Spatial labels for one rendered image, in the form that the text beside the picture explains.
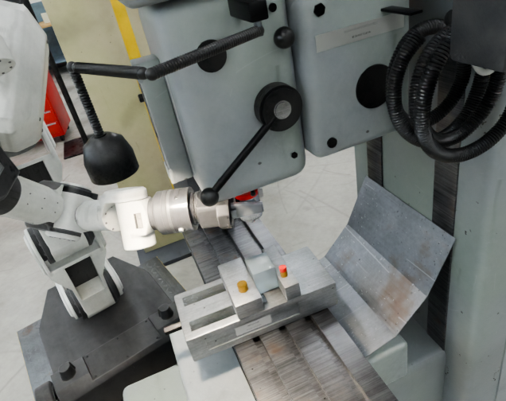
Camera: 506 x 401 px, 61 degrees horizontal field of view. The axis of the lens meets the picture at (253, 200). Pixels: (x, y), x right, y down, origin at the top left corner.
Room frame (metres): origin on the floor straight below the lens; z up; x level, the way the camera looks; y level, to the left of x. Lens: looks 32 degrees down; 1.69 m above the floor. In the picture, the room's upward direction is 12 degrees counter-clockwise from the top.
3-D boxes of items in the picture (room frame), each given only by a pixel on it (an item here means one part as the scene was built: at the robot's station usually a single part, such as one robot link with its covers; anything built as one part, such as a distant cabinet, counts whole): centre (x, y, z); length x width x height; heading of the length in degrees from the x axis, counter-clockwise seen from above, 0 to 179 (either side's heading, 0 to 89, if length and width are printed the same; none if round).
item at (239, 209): (0.69, 0.01, 1.24); 0.06 x 0.02 x 0.03; 83
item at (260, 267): (0.74, 0.02, 1.03); 0.06 x 0.05 x 0.06; 12
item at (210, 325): (0.74, 0.05, 0.98); 0.35 x 0.15 x 0.11; 102
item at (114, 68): (0.52, 0.13, 1.58); 0.17 x 0.01 x 0.01; 43
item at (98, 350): (1.24, 0.65, 0.59); 0.64 x 0.52 x 0.33; 28
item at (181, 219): (0.73, 0.10, 1.24); 0.13 x 0.12 x 0.10; 173
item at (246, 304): (0.73, 0.07, 1.02); 0.15 x 0.06 x 0.04; 12
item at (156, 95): (0.69, 0.12, 1.45); 0.04 x 0.04 x 0.21; 15
